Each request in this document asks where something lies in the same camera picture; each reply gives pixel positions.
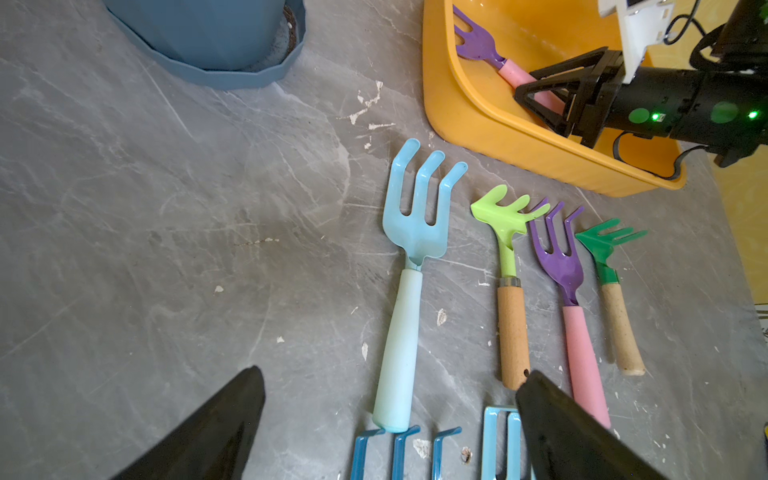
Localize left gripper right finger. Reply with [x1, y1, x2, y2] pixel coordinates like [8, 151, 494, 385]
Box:
[515, 370, 663, 479]

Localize light blue hand fork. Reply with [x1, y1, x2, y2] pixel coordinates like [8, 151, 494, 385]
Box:
[373, 138, 468, 433]

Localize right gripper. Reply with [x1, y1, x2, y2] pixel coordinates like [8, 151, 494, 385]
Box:
[514, 47, 702, 148]

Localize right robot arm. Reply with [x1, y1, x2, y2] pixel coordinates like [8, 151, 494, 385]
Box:
[514, 1, 767, 168]

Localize purple fork pink handle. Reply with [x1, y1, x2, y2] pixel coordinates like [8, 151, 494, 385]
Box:
[529, 202, 611, 428]

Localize purple rake pink handle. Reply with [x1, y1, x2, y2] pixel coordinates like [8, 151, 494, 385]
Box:
[453, 5, 535, 90]

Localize dark green hand rake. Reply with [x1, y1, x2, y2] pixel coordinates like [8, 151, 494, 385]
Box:
[575, 218, 647, 376]

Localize potted green plant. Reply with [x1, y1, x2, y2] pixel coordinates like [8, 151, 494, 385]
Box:
[104, 1, 307, 90]

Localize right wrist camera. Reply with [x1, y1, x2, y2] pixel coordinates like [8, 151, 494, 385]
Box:
[597, 0, 674, 84]

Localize light green hand rake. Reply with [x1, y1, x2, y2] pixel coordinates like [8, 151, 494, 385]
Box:
[471, 184, 550, 390]

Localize blue rake yellow handle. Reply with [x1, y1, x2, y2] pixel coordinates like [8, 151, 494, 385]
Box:
[349, 425, 462, 480]

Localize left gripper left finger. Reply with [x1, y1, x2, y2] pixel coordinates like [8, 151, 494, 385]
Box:
[115, 366, 266, 479]

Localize yellow storage tray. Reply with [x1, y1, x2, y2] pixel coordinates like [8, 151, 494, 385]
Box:
[422, 0, 687, 197]

